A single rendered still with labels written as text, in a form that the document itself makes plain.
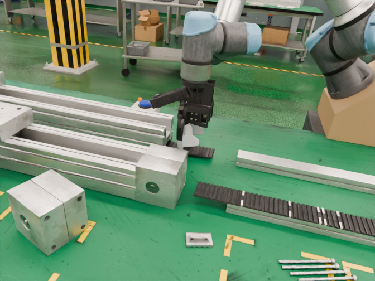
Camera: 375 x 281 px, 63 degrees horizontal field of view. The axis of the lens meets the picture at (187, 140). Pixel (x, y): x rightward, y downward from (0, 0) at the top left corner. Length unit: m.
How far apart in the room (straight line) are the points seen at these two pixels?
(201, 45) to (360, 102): 0.57
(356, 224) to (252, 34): 0.47
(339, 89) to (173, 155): 0.66
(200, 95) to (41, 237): 0.47
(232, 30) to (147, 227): 0.48
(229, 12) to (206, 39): 0.21
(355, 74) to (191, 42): 0.60
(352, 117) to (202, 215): 0.62
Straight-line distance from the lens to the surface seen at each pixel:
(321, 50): 1.10
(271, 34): 5.52
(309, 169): 0.86
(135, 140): 0.87
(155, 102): 0.81
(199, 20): 0.71
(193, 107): 0.77
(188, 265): 0.59
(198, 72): 0.74
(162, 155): 0.68
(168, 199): 0.67
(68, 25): 3.95
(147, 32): 5.78
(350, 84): 1.13
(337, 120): 1.09
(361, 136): 1.14
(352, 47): 1.03
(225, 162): 0.85
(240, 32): 0.77
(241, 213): 0.69
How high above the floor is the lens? 1.25
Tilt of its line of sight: 30 degrees down
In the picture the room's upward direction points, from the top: 5 degrees clockwise
